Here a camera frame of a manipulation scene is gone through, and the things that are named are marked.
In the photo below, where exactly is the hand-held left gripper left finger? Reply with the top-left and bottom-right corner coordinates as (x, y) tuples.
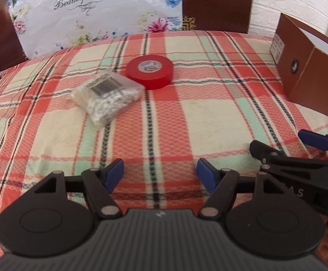
(34, 158), (125, 220)

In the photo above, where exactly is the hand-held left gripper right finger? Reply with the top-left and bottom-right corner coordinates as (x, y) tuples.
(196, 158), (287, 221)

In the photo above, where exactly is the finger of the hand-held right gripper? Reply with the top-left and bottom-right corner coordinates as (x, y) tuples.
(249, 140), (287, 163)
(298, 129), (328, 159)

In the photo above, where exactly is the brown cardboard box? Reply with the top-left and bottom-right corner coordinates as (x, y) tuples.
(269, 12), (328, 122)

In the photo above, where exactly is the clear bag of white parts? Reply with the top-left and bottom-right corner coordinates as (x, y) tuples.
(70, 70), (145, 126)

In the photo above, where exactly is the red tape roll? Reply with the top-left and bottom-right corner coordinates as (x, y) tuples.
(124, 55), (174, 90)

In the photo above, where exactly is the plaid blanket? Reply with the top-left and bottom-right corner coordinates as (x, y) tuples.
(0, 29), (328, 271)

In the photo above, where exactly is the floral plastic bag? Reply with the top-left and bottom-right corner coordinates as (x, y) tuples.
(7, 0), (183, 60)

